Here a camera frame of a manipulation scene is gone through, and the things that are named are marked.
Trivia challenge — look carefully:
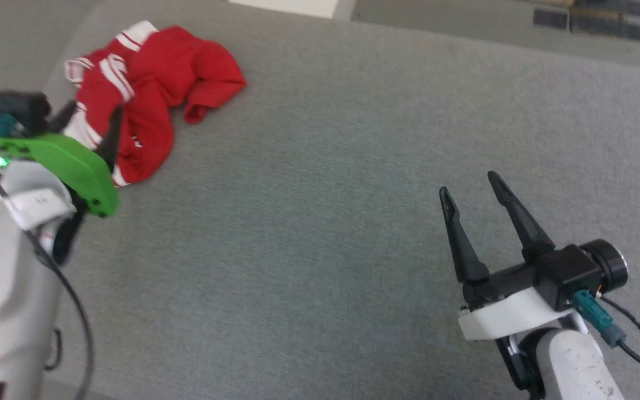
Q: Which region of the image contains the black round right gripper motor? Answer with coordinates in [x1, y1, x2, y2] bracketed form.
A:
[581, 239, 629, 293]

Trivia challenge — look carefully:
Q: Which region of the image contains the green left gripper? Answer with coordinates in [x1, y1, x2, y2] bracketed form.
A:
[0, 101, 126, 218]

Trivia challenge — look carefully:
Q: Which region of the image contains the red garment with white trim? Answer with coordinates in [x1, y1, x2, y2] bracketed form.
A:
[64, 21, 247, 187]

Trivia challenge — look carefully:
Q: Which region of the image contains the white rectangular block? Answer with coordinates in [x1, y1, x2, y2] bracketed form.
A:
[228, 0, 341, 19]

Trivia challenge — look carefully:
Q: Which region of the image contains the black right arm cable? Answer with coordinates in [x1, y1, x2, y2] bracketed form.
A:
[572, 289, 640, 387]

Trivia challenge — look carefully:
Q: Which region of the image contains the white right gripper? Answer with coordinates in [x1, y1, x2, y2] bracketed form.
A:
[439, 171, 588, 342]

